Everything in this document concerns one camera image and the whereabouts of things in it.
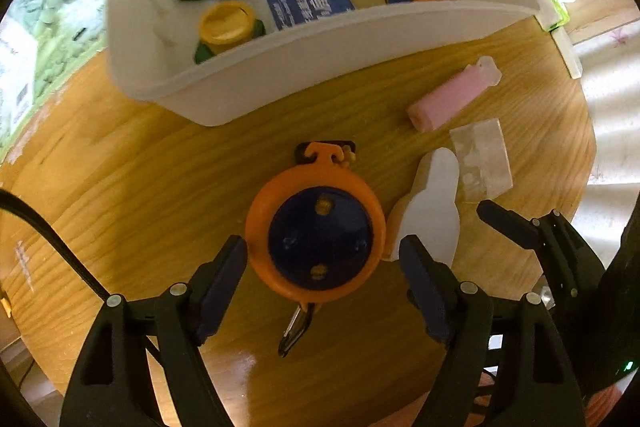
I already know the orange and blue round reel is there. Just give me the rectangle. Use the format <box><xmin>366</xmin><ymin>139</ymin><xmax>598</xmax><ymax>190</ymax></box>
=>
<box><xmin>245</xmin><ymin>141</ymin><xmax>387</xmax><ymax>358</ymax></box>

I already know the green leaf printed poster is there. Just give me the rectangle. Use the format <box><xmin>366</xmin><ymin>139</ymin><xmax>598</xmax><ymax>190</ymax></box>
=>
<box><xmin>0</xmin><ymin>0</ymin><xmax>123</xmax><ymax>160</ymax></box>

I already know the white plastic storage bin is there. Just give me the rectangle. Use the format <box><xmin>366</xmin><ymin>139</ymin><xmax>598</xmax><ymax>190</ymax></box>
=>
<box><xmin>107</xmin><ymin>0</ymin><xmax>543</xmax><ymax>128</ymax></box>

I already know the clear plastic box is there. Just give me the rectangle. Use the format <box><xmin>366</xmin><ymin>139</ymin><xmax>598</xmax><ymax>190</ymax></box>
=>
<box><xmin>449</xmin><ymin>118</ymin><xmax>514</xmax><ymax>202</ymax></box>

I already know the black cable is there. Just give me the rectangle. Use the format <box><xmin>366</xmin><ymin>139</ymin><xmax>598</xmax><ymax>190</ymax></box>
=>
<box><xmin>0</xmin><ymin>189</ymin><xmax>112</xmax><ymax>304</ymax></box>

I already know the green tissue pack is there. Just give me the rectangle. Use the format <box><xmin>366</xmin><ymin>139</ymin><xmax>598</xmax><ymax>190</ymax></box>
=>
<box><xmin>525</xmin><ymin>0</ymin><xmax>572</xmax><ymax>32</ymax></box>

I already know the white carton with print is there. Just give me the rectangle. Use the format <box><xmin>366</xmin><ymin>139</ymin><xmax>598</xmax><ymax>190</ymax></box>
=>
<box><xmin>0</xmin><ymin>19</ymin><xmax>40</xmax><ymax>135</ymax></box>

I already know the white bottle-shaped block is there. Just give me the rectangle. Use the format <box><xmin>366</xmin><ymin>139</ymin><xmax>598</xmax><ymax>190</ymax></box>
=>
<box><xmin>382</xmin><ymin>148</ymin><xmax>461</xmax><ymax>270</ymax></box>

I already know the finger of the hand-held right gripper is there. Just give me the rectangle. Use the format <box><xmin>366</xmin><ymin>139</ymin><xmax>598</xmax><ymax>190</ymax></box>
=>
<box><xmin>476</xmin><ymin>199</ymin><xmax>608</xmax><ymax>323</ymax></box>

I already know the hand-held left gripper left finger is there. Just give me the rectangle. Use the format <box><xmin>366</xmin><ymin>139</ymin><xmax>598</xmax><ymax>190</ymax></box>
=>
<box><xmin>60</xmin><ymin>234</ymin><xmax>249</xmax><ymax>427</ymax></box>

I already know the yellow and green small bottle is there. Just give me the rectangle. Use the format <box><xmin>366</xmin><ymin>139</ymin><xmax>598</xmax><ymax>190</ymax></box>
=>
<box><xmin>194</xmin><ymin>2</ymin><xmax>266</xmax><ymax>65</ymax></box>

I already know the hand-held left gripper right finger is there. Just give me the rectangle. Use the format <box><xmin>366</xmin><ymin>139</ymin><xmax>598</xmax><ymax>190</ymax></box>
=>
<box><xmin>398</xmin><ymin>234</ymin><xmax>586</xmax><ymax>427</ymax></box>

